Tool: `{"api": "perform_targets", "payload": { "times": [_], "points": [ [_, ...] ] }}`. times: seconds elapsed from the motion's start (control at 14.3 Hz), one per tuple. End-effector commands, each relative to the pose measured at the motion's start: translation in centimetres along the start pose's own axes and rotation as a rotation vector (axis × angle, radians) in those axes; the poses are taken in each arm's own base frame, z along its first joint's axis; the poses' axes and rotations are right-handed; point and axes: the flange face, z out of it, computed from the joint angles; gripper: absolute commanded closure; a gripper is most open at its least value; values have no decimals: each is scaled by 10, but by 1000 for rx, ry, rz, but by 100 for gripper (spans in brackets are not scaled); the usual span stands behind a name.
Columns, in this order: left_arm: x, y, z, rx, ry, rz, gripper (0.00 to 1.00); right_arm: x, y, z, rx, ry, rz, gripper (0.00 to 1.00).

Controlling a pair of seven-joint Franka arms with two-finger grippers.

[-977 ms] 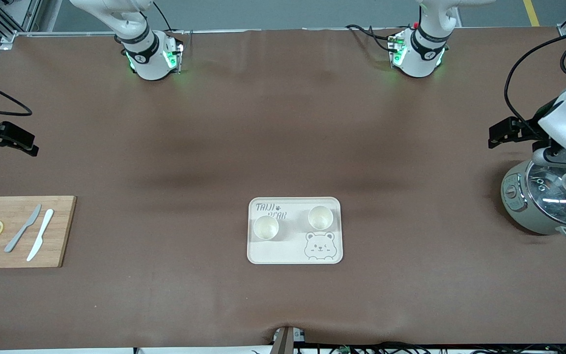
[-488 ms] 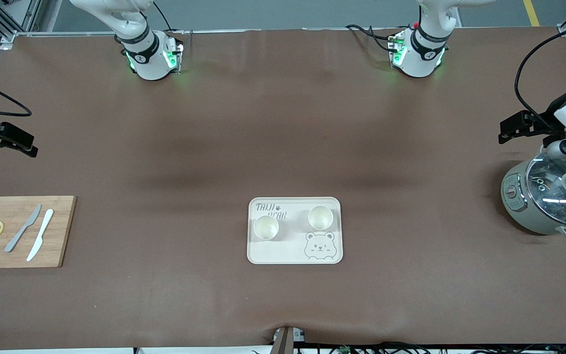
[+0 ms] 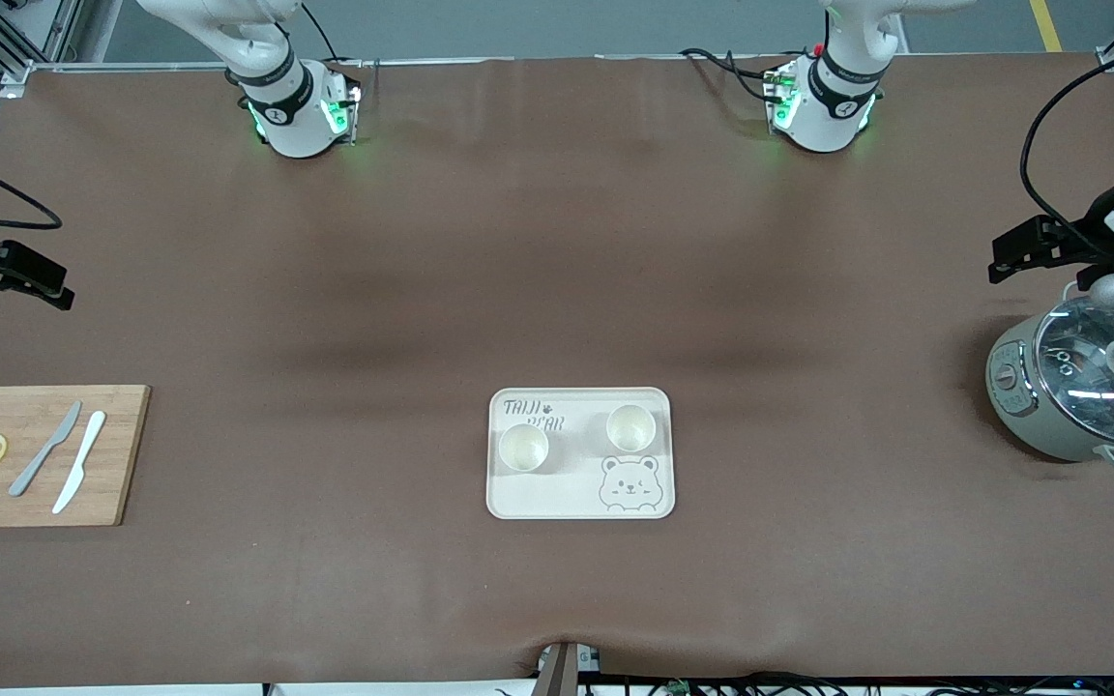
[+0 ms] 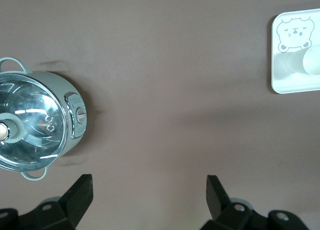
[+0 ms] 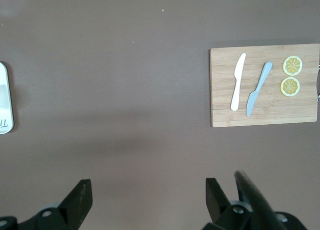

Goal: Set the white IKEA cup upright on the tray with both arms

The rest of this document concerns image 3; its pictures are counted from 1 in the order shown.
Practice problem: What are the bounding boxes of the white plastic cup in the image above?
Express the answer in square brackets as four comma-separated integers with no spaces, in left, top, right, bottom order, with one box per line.
[606,404,657,453]
[499,423,550,474]

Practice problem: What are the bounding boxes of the cream tray with bear print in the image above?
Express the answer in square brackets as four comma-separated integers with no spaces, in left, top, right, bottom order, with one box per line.
[486,387,676,521]

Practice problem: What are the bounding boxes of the glass pot lid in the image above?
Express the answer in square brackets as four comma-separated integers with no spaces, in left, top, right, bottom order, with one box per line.
[1034,295,1114,448]

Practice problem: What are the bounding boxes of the grey-green electric cooking pot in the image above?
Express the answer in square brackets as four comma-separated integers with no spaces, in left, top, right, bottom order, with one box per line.
[985,280,1114,473]

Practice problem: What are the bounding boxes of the grey plastic knife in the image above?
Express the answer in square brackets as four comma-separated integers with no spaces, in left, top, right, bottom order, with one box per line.
[8,401,82,498]

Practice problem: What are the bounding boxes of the white plastic knife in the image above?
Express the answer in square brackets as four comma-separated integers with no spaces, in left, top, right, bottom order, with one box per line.
[52,411,107,515]

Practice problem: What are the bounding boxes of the wooden cutting board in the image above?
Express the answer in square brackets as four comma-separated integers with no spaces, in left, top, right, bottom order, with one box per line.
[0,385,152,529]

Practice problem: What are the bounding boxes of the brown table cover mat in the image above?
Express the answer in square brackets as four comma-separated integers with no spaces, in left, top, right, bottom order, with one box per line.
[0,53,1114,678]

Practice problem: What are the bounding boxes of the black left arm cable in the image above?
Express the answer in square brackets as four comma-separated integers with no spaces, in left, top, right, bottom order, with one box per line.
[1020,39,1114,255]

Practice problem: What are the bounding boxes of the metal base plate green light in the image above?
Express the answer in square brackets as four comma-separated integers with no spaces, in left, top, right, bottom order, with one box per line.
[323,60,363,148]

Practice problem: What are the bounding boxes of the black base cables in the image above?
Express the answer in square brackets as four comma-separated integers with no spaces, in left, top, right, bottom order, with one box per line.
[681,46,776,102]

